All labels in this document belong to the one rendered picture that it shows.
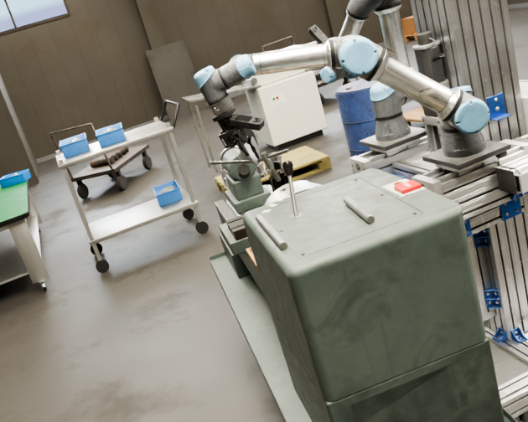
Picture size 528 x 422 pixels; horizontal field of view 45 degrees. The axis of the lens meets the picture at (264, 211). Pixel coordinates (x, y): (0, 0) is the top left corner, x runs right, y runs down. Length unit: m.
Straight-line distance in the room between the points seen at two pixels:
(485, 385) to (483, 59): 1.24
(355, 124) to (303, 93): 2.21
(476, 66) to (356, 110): 3.38
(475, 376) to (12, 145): 9.77
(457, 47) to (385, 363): 1.27
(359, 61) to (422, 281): 0.76
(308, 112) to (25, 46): 6.67
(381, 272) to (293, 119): 6.47
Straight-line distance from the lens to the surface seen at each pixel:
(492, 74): 2.63
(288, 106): 7.99
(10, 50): 13.14
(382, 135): 2.78
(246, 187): 3.33
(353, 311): 1.64
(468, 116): 2.19
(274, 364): 2.58
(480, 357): 1.87
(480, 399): 1.94
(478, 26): 2.58
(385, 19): 2.82
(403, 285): 1.67
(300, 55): 2.24
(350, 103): 5.89
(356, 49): 2.09
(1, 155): 11.07
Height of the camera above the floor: 1.89
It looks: 18 degrees down
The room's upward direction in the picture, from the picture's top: 17 degrees counter-clockwise
